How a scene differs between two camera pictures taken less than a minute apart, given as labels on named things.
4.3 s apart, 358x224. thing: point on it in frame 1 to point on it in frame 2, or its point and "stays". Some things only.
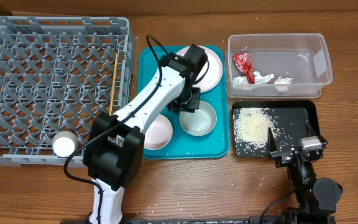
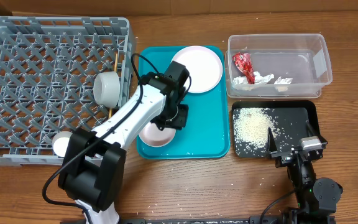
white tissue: [241, 83] stays
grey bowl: [200, 122] to [106, 89]
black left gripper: [184, 104] to [173, 121]
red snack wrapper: [243, 62] stays
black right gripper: [271, 146] stays
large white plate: [214, 73] stays
